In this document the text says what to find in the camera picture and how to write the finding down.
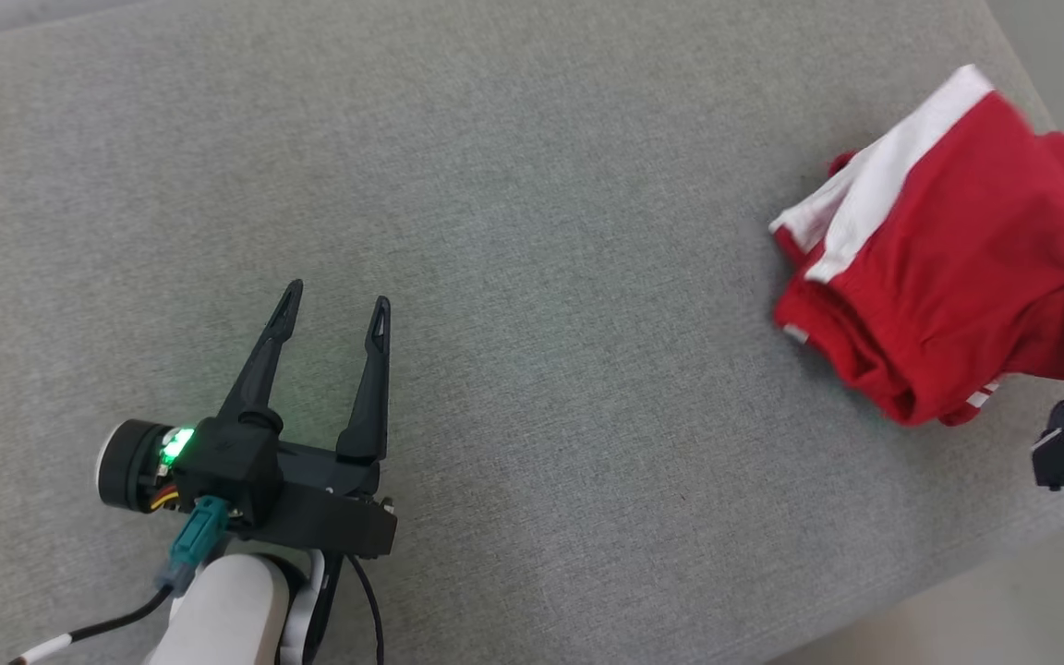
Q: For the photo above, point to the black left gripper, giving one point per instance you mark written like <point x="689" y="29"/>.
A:
<point x="310" y="503"/>

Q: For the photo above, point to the red white basketball jersey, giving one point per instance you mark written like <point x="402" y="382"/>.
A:
<point x="957" y="277"/>

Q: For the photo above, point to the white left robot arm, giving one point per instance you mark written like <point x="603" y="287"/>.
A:
<point x="227" y="610"/>

